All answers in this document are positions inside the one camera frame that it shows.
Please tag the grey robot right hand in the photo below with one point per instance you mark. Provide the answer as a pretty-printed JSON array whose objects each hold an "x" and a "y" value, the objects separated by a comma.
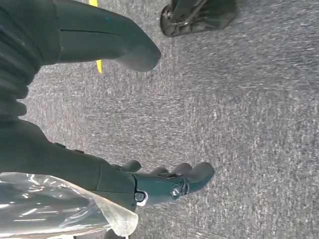
[{"x": 75, "y": 165}]

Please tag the clear plastic cover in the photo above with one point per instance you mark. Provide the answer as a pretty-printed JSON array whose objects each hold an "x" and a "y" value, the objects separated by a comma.
[{"x": 119, "y": 221}]

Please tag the yellow angled floor tape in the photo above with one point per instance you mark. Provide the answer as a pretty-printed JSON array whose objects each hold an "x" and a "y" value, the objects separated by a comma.
[{"x": 99, "y": 66}]

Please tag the ribbed grey right arm sleeve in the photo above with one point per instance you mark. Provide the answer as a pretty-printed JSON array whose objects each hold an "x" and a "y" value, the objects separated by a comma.
[{"x": 14, "y": 66}]

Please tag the black robot right foot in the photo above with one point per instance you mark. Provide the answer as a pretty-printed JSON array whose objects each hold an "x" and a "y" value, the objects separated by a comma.
[{"x": 219, "y": 16}]

